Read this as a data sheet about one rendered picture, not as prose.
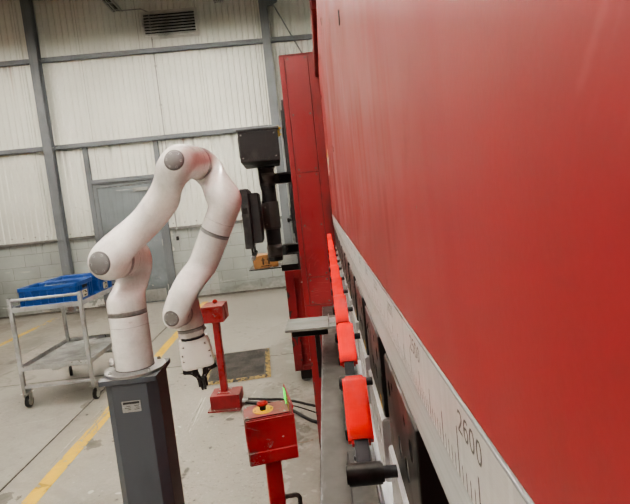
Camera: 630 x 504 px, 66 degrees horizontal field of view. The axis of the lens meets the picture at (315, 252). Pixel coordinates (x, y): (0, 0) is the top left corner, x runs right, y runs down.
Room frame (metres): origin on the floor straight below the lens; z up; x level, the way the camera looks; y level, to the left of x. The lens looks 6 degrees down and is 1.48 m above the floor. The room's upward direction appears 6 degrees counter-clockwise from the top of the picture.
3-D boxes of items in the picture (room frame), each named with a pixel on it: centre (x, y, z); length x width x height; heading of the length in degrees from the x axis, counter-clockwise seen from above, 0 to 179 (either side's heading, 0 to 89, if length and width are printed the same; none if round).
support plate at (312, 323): (1.93, 0.01, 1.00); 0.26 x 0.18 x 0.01; 88
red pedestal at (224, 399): (3.60, 0.79, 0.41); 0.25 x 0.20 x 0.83; 88
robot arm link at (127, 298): (1.58, 0.61, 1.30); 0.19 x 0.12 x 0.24; 168
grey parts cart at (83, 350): (4.43, 2.29, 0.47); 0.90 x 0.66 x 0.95; 2
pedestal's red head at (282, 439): (1.59, 0.22, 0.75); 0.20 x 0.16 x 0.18; 11
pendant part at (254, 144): (3.19, 0.29, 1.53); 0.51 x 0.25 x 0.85; 4
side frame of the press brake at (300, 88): (2.89, -0.34, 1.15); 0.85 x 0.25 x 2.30; 88
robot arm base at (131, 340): (1.54, 0.62, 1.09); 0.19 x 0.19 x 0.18
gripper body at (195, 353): (1.50, 0.41, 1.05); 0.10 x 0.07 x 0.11; 102
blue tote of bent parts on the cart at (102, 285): (4.68, 2.29, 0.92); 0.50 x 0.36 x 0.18; 92
